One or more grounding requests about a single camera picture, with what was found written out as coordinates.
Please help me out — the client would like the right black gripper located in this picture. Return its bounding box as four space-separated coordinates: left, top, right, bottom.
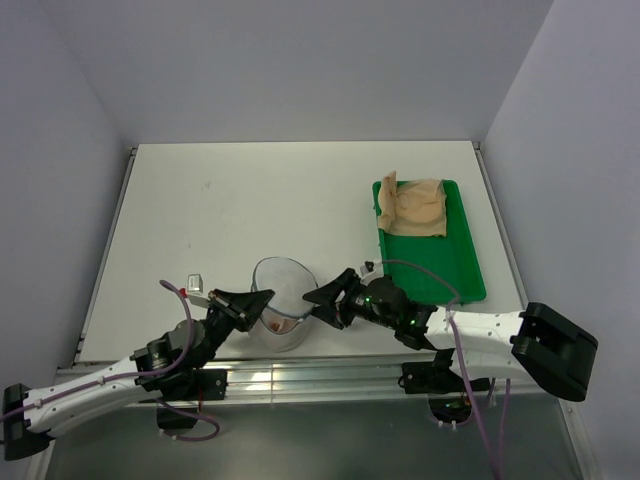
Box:
303 267 398 330

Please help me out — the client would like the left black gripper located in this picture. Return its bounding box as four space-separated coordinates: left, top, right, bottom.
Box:
194 287 274 367

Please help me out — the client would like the pink bra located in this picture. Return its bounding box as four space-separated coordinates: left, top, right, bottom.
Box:
267 320 291 334

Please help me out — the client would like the mesh laundry bag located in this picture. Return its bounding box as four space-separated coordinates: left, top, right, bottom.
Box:
249 256 318 353

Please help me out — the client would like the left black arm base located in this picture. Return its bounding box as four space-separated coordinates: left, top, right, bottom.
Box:
156 369 227 432

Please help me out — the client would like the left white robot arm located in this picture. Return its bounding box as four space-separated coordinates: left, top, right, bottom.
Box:
1 280 275 461

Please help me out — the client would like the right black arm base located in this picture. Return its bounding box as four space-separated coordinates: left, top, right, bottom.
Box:
397 362 473 426

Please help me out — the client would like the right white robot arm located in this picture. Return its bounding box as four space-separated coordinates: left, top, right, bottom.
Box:
303 268 598 402

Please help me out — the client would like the beige bra in tray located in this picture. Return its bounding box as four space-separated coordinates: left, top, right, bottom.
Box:
377 171 447 237

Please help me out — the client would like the green plastic tray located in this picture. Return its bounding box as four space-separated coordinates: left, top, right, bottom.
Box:
378 180 487 305

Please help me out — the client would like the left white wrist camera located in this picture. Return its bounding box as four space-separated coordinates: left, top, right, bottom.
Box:
180 274 209 308

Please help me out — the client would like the aluminium frame rail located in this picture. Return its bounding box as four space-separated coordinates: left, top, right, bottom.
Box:
27 352 586 479

